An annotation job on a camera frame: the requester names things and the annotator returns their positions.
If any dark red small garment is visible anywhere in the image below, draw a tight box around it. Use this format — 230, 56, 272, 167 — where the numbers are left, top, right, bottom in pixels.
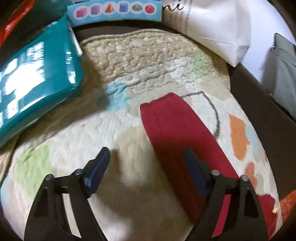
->
140, 93, 281, 240

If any blue shapes toy box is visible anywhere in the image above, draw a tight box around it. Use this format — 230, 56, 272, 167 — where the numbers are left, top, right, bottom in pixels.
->
67, 0, 163, 27

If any cream quilted patchwork blanket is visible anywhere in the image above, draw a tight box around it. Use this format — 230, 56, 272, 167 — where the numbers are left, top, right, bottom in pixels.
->
1, 29, 283, 240

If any teal cardboard box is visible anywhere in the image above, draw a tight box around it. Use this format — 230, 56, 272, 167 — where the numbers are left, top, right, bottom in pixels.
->
1, 15, 84, 146

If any orange floral fabric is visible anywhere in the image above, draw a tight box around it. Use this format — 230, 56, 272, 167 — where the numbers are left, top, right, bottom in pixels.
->
280, 190, 296, 223

